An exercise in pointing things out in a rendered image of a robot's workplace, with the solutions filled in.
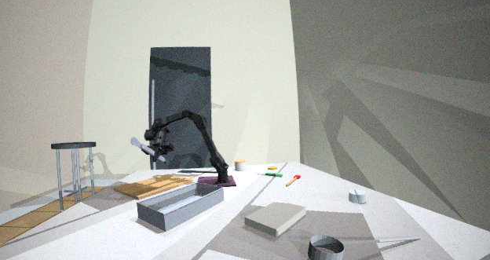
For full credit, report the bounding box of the white jar with yellow lid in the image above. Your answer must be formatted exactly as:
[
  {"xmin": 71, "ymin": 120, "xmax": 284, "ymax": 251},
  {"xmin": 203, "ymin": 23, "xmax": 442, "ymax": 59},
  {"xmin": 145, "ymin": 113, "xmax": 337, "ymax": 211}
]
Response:
[{"xmin": 234, "ymin": 160, "xmax": 246, "ymax": 171}]

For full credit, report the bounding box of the short grey cylinder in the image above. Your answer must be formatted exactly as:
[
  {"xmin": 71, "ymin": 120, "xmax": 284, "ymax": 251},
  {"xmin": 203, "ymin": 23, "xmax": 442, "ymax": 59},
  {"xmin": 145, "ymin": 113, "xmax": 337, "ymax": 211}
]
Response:
[{"xmin": 349, "ymin": 189, "xmax": 366, "ymax": 204}]

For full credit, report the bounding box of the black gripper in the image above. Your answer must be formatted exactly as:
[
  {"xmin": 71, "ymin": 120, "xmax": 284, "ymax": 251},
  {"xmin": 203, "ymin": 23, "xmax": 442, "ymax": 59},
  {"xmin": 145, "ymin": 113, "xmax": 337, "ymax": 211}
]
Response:
[{"xmin": 147, "ymin": 135, "xmax": 174, "ymax": 162}]

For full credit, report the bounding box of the light wooden board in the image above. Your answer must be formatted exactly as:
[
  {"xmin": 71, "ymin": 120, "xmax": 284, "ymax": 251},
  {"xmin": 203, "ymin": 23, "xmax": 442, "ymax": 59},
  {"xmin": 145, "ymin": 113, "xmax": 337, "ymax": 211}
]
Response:
[{"xmin": 113, "ymin": 174, "xmax": 193, "ymax": 200}]

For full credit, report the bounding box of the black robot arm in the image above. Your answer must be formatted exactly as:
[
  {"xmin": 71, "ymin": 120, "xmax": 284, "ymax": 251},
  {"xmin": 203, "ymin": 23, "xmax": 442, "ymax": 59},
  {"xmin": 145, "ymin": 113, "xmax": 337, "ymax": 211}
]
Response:
[{"xmin": 144, "ymin": 109, "xmax": 229, "ymax": 183}]

